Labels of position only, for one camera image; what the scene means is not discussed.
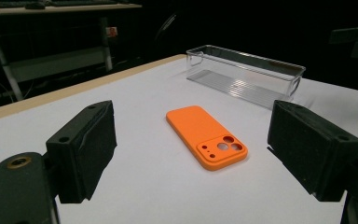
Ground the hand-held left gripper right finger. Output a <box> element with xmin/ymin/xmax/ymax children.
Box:
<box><xmin>266</xmin><ymin>99</ymin><xmax>358</xmax><ymax>203</ymax></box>

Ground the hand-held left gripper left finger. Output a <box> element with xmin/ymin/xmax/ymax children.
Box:
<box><xmin>45</xmin><ymin>100</ymin><xmax>118</xmax><ymax>204</ymax></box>

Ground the clear plastic box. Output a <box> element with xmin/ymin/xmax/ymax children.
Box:
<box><xmin>186</xmin><ymin>44</ymin><xmax>307</xmax><ymax>110</ymax></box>

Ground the wooden desk with white legs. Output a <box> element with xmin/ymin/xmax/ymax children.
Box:
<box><xmin>0</xmin><ymin>0</ymin><xmax>143</xmax><ymax>103</ymax></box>

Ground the black keyboard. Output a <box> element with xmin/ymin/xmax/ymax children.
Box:
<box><xmin>0</xmin><ymin>0</ymin><xmax>49</xmax><ymax>9</ymax></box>

